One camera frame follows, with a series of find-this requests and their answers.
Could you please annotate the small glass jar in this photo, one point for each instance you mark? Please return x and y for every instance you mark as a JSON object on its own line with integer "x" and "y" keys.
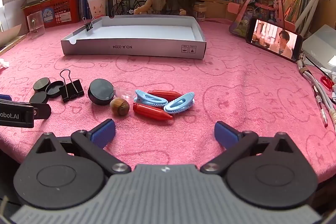
{"x": 200, "y": 11}

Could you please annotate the row of thin colourful books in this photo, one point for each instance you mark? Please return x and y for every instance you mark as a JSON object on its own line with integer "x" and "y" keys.
{"x": 296, "y": 1}

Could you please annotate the small black round cap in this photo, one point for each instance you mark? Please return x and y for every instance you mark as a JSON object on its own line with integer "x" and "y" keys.
{"x": 42, "y": 83}
{"x": 54, "y": 88}
{"x": 38, "y": 98}

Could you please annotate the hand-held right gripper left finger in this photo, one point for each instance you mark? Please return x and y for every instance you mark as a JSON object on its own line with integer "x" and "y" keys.
{"x": 103, "y": 132}

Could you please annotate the red plastic crate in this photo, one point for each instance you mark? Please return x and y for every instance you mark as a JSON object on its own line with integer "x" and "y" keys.
{"x": 63, "y": 7}

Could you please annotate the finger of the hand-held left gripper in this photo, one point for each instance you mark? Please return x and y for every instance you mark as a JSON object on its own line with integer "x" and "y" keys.
{"x": 39, "y": 111}
{"x": 5, "y": 97}

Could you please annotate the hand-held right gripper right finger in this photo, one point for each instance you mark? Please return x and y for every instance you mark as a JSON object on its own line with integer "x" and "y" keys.
{"x": 225, "y": 133}

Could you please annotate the small black binder clip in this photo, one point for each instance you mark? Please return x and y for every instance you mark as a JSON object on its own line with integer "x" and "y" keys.
{"x": 90, "y": 26}

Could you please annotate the large black round puck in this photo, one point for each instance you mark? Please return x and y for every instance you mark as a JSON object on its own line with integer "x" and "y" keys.
{"x": 101, "y": 90}

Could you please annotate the clear acrylic stand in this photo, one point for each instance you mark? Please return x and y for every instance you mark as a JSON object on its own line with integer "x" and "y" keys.
{"x": 36, "y": 24}

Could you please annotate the light blue hair clip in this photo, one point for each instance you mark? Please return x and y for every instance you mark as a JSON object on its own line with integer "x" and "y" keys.
{"x": 151, "y": 98}
{"x": 179, "y": 103}

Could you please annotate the pink triangular toy house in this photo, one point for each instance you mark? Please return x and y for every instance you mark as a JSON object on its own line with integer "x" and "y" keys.
{"x": 265, "y": 3}

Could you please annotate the white paper cup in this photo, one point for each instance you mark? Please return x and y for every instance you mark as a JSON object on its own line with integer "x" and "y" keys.
{"x": 97, "y": 7}

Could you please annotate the grey flat box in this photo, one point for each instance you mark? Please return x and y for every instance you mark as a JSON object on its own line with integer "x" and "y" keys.
{"x": 321, "y": 45}

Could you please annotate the black smartphone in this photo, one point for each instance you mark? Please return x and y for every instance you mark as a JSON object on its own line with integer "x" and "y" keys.
{"x": 273, "y": 39}

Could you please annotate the large black binder clip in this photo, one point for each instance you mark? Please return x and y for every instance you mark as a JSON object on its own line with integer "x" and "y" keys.
{"x": 72, "y": 90}

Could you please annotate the pink rabbit print towel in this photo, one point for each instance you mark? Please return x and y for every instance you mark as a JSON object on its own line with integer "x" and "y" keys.
{"x": 223, "y": 87}

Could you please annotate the red scissors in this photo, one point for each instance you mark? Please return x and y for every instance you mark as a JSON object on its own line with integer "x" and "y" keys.
{"x": 326, "y": 81}

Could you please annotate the brown acorn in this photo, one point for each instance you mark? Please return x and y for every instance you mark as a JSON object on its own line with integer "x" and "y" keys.
{"x": 120, "y": 106}

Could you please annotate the white crumpled tissue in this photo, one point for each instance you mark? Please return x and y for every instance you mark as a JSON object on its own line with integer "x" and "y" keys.
{"x": 4, "y": 63}

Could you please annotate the clear plastic cup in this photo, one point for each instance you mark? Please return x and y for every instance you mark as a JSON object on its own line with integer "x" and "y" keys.
{"x": 124, "y": 92}

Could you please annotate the brown cardboard sheet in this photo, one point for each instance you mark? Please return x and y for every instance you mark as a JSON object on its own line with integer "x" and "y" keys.
{"x": 326, "y": 8}

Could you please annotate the white cardboard box tray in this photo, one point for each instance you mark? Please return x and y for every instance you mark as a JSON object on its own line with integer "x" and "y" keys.
{"x": 136, "y": 32}

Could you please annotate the black miniature bicycle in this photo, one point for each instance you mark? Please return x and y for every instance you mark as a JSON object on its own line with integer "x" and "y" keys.
{"x": 123, "y": 6}

